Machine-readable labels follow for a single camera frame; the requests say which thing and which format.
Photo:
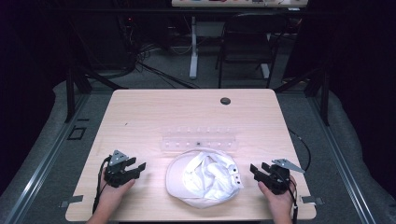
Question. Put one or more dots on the person's right hand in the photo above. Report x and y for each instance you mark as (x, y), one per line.
(278, 200)

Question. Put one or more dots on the white cap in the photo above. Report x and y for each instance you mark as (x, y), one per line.
(204, 179)

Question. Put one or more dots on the desk with white leg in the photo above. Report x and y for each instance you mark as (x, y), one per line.
(193, 46)

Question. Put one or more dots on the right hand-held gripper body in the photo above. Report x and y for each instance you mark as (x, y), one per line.
(278, 179)

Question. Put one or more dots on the clear plastic rack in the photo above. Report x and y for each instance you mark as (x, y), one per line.
(199, 144)

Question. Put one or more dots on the person's left hand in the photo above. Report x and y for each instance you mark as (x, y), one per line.
(116, 193)

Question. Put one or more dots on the black metal stand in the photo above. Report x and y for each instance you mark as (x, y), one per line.
(70, 93)
(325, 96)

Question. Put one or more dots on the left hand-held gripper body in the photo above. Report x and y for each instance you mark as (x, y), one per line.
(114, 174)

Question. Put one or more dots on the black chair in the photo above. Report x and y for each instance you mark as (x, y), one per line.
(246, 40)

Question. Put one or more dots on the grey metal table bracket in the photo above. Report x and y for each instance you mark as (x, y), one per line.
(72, 200)
(311, 200)

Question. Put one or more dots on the aluminium floor rail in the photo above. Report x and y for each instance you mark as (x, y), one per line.
(46, 161)
(342, 168)

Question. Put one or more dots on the black table grommet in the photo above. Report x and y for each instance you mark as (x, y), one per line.
(225, 100)

